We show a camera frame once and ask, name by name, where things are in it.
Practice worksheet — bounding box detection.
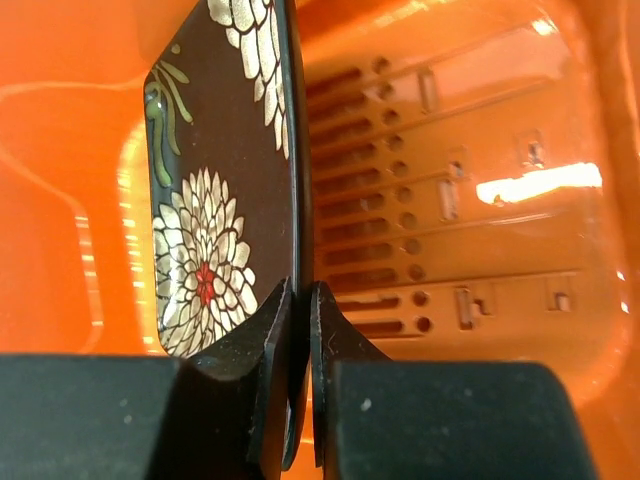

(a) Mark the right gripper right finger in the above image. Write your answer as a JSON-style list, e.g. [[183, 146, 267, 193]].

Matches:
[[310, 282, 597, 479]]

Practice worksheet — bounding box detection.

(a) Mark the dark chrysanthemum square plate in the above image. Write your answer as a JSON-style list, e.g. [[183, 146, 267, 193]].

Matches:
[[143, 1, 313, 479]]

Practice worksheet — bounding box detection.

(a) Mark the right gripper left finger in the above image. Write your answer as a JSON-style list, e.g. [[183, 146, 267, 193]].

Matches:
[[1, 280, 292, 479]]

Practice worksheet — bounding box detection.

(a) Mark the orange plastic bin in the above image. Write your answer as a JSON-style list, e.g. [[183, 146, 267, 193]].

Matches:
[[1, 1, 639, 479]]

